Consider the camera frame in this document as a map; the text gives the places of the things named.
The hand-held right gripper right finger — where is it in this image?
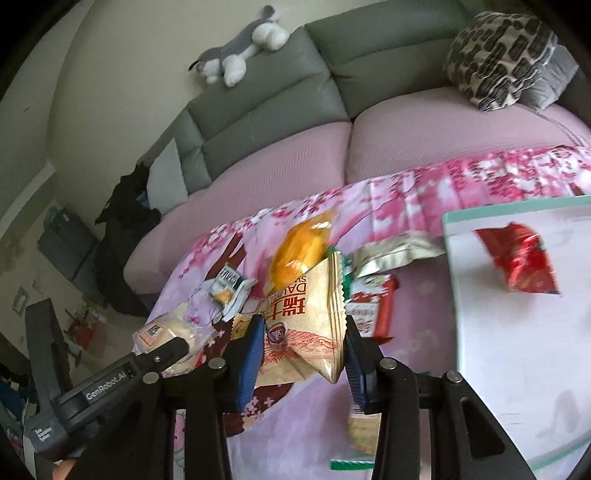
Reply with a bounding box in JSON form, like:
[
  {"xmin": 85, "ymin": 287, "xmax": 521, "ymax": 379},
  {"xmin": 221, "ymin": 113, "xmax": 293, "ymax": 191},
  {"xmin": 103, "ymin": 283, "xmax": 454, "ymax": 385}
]
[{"xmin": 342, "ymin": 315, "xmax": 539, "ymax": 480}]

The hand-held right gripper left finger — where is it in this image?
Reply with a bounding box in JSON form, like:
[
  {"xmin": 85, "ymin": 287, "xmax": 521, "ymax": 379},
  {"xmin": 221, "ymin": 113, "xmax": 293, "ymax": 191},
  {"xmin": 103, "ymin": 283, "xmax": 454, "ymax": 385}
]
[{"xmin": 69, "ymin": 314, "xmax": 267, "ymax": 480}]

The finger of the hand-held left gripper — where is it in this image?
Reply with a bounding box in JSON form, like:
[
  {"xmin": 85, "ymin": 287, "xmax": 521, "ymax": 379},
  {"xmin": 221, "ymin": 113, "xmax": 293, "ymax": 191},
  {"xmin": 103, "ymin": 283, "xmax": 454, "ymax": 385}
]
[{"xmin": 131, "ymin": 337, "xmax": 192, "ymax": 370}]

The clear pale bun packet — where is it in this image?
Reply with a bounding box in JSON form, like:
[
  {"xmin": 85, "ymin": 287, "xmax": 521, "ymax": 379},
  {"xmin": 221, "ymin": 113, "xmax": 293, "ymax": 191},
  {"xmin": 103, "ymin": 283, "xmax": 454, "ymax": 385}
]
[{"xmin": 133, "ymin": 314, "xmax": 218, "ymax": 377}]

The beige swiss roll packet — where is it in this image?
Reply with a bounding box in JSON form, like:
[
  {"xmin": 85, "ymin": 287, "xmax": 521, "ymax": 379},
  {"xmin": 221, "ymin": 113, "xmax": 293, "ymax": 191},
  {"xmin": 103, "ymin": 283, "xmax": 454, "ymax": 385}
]
[{"xmin": 230, "ymin": 251, "xmax": 348, "ymax": 386}]

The orange yellow snack packet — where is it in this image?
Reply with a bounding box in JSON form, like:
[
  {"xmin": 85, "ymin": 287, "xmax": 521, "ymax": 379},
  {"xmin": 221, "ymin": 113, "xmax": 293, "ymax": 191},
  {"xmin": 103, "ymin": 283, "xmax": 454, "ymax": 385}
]
[{"xmin": 268, "ymin": 209, "xmax": 338, "ymax": 296}]

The white tray with green rim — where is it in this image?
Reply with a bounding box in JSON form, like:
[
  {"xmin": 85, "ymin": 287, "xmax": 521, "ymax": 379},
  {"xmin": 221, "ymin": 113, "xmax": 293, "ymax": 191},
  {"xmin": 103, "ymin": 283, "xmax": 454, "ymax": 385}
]
[{"xmin": 442, "ymin": 195, "xmax": 591, "ymax": 472}]

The red object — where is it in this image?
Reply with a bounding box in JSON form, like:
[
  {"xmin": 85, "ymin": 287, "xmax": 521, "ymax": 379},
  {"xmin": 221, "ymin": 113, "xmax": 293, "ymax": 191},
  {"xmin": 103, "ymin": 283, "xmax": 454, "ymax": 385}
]
[{"xmin": 65, "ymin": 309, "xmax": 100, "ymax": 352}]

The red and white snack packet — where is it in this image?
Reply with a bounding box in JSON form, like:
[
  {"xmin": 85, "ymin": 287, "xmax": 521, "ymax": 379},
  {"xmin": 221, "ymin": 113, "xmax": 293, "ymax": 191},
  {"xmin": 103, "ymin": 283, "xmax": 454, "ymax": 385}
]
[{"xmin": 344, "ymin": 272, "xmax": 400, "ymax": 343}]

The small green-edged pastry packet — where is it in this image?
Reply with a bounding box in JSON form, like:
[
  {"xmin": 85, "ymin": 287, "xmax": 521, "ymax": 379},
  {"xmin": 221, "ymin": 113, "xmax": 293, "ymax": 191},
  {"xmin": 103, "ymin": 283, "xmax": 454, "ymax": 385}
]
[{"xmin": 205, "ymin": 262, "xmax": 258, "ymax": 323}]

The gold beige snack packet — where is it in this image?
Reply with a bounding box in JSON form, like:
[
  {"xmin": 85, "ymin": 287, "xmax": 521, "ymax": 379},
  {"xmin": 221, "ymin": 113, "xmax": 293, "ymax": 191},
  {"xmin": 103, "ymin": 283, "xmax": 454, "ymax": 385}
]
[{"xmin": 353, "ymin": 231, "xmax": 446, "ymax": 278}]

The black bag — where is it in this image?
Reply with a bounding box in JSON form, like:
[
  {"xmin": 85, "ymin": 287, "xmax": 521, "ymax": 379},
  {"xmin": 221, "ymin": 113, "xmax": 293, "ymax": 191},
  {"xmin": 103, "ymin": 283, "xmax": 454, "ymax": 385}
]
[{"xmin": 95, "ymin": 164, "xmax": 162, "ymax": 317}]

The grey storage box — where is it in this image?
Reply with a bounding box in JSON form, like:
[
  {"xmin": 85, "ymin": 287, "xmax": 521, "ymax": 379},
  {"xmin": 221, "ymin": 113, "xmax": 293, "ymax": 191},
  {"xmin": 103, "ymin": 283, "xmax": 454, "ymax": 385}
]
[{"xmin": 37, "ymin": 205, "xmax": 100, "ymax": 294}]

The light grey cushion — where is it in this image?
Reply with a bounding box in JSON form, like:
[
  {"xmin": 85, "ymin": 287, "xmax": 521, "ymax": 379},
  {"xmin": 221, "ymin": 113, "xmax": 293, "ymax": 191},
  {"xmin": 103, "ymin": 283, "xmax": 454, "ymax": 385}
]
[{"xmin": 147, "ymin": 138, "xmax": 189, "ymax": 215}]

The pink floral printed blanket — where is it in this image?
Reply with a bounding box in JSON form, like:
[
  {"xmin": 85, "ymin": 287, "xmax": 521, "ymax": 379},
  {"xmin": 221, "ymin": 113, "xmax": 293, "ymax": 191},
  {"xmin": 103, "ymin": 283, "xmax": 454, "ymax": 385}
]
[{"xmin": 152, "ymin": 145, "xmax": 591, "ymax": 480}]

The pink ribbed sofa cover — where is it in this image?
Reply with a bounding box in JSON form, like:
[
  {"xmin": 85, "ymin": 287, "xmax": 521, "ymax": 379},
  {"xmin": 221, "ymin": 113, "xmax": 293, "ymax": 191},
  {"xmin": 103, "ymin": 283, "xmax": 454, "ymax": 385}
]
[{"xmin": 124, "ymin": 88, "xmax": 591, "ymax": 296}]

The red crinkled snack packet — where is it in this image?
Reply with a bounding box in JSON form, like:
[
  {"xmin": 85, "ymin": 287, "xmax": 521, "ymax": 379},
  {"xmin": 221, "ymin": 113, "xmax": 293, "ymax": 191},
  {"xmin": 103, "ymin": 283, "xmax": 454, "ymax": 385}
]
[{"xmin": 475, "ymin": 222, "xmax": 560, "ymax": 295}]

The grey and white plush dog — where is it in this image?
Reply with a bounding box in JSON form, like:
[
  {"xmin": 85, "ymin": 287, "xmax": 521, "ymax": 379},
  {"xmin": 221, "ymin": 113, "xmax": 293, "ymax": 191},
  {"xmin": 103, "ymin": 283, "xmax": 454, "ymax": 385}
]
[{"xmin": 188, "ymin": 6, "xmax": 291, "ymax": 88}]

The black and cream patterned pillow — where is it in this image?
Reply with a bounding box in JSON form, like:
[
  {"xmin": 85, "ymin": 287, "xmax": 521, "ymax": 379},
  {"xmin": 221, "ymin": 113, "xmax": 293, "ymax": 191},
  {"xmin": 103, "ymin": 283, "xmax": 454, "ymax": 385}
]
[{"xmin": 443, "ymin": 11, "xmax": 559, "ymax": 112}]

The grey pillow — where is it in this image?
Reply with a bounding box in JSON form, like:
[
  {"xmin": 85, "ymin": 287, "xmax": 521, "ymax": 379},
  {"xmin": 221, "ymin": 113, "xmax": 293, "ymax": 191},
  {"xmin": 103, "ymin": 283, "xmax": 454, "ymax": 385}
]
[{"xmin": 522, "ymin": 44, "xmax": 580, "ymax": 112}]

